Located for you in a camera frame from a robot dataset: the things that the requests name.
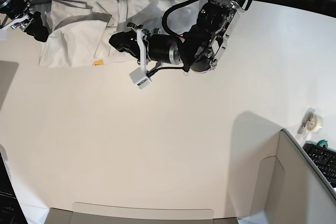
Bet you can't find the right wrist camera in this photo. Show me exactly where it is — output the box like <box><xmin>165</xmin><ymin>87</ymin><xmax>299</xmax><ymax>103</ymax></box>
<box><xmin>0</xmin><ymin>29</ymin><xmax>7</xmax><ymax>40</ymax></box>

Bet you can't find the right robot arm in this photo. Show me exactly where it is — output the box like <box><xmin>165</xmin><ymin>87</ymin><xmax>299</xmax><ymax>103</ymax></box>
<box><xmin>1</xmin><ymin>0</ymin><xmax>49</xmax><ymax>42</ymax></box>

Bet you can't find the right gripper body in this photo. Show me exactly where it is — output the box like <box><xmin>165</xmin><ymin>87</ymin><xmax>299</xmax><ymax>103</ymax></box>
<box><xmin>1</xmin><ymin>13</ymin><xmax>34</xmax><ymax>31</ymax></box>

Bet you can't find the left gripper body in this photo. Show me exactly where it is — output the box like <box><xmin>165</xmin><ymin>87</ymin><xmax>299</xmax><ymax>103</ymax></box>
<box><xmin>127</xmin><ymin>23</ymin><xmax>162</xmax><ymax>73</ymax></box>

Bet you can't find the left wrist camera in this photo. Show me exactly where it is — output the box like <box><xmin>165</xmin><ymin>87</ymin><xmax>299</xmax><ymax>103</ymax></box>
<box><xmin>129</xmin><ymin>68</ymin><xmax>152</xmax><ymax>89</ymax></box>

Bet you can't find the green tape roll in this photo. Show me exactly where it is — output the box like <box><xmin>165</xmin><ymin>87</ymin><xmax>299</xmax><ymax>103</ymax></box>
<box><xmin>316</xmin><ymin>140</ymin><xmax>328</xmax><ymax>149</ymax></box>

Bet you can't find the white printed t-shirt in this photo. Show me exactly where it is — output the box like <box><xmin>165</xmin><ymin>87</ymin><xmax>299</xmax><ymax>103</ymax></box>
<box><xmin>33</xmin><ymin>0</ymin><xmax>186</xmax><ymax>68</ymax></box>

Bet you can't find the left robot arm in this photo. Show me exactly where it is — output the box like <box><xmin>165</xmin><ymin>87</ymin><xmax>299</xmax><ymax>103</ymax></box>
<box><xmin>109</xmin><ymin>0</ymin><xmax>253</xmax><ymax>77</ymax></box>

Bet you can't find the clear tape dispenser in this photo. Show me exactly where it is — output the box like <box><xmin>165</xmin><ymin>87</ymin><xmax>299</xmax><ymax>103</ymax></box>
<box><xmin>297</xmin><ymin>108</ymin><xmax>323</xmax><ymax>141</ymax></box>

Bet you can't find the black computer keyboard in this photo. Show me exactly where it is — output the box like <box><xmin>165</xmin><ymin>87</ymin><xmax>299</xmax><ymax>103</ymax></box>
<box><xmin>303</xmin><ymin>143</ymin><xmax>335</xmax><ymax>188</ymax></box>

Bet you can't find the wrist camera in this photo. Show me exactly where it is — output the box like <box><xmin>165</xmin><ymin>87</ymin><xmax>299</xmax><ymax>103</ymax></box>
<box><xmin>0</xmin><ymin>29</ymin><xmax>7</xmax><ymax>40</ymax></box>
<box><xmin>129</xmin><ymin>68</ymin><xmax>152</xmax><ymax>89</ymax></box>

